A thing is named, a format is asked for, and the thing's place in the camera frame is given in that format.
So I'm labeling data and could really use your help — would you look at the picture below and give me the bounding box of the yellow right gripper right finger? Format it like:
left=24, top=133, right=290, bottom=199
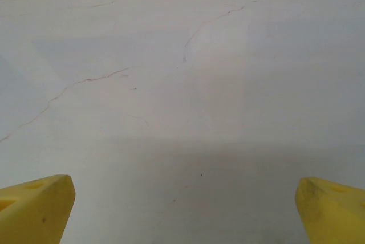
left=294, top=177, right=365, bottom=244

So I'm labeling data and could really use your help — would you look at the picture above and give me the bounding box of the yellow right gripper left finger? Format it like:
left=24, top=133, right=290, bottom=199
left=0, top=174, right=76, bottom=244

